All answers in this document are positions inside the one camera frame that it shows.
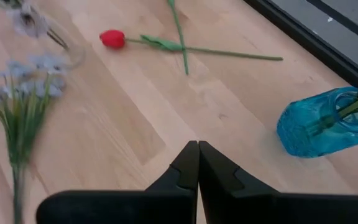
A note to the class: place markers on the red artificial tulip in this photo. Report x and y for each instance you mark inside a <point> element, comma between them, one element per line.
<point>112,39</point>

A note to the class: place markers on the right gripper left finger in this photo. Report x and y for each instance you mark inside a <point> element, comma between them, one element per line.
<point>135,208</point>

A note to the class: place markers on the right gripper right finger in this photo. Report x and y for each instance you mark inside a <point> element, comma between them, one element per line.
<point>259,208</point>

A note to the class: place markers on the blue glass vase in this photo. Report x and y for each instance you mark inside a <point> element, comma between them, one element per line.
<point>306,130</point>

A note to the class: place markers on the black aluminium table frame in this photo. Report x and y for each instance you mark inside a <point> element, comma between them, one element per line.
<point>306,39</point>

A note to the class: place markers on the clear glass vase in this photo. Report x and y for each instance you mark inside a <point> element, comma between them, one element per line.
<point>76,53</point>

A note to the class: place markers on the white artificial flower bunch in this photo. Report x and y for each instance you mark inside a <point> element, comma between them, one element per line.
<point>30,21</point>
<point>23,124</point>

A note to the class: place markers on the yellow artificial tulip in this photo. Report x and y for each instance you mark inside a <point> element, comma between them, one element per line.
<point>177,31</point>

